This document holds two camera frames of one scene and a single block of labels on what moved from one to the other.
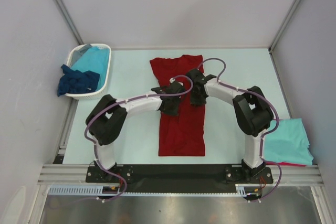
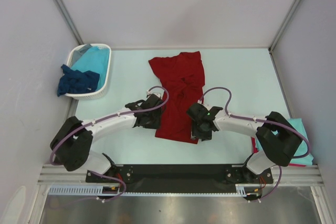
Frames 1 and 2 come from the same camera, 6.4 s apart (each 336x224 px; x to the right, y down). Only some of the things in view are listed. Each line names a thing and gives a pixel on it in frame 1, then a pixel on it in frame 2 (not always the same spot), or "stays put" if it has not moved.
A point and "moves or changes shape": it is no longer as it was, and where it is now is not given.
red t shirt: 183,135 moves or changes shape
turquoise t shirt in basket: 95,59 stays put
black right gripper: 195,101 → 205,136
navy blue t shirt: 74,81 stays put
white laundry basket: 101,93 stays put
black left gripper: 174,112 → 156,124
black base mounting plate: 180,179 stays put
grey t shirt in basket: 78,52 stays put
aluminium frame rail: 76,174 stays put
